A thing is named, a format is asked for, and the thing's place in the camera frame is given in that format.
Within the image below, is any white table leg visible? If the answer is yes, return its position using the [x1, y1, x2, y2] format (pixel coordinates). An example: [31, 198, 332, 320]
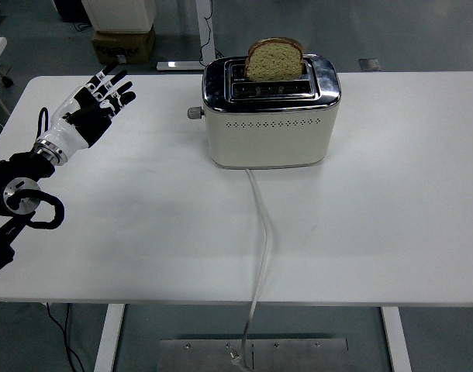
[92, 304, 126, 372]
[380, 306, 413, 372]

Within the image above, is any white desk stand with foot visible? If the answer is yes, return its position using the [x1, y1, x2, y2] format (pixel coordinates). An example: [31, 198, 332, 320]
[156, 0, 216, 72]

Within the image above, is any cream chrome toaster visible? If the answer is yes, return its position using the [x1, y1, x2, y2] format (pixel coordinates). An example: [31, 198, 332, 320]
[187, 53, 342, 170]

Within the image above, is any thin black floor cable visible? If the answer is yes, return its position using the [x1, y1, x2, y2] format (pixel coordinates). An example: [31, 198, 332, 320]
[46, 303, 86, 372]

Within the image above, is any grey metal plate with screws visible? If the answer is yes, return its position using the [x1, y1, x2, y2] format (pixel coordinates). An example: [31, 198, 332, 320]
[158, 338, 349, 372]

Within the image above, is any brown cardboard box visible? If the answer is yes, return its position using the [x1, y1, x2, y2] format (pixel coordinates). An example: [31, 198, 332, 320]
[91, 25, 157, 65]

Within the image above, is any white cabinet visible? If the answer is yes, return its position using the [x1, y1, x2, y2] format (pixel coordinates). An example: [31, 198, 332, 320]
[81, 0, 157, 34]

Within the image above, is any white power cable with plug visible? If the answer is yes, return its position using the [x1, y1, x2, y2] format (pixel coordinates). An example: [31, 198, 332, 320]
[228, 168, 274, 369]

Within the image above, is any brown bread slice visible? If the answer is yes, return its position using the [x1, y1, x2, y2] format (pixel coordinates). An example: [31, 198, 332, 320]
[244, 37, 305, 83]

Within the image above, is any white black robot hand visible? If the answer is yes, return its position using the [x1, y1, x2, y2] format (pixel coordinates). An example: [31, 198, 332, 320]
[37, 61, 137, 163]

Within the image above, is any black cable by desk stand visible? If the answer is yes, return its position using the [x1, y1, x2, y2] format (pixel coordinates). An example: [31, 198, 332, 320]
[199, 0, 224, 65]

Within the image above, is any black box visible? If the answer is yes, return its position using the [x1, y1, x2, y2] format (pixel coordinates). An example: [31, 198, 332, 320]
[53, 0, 91, 23]

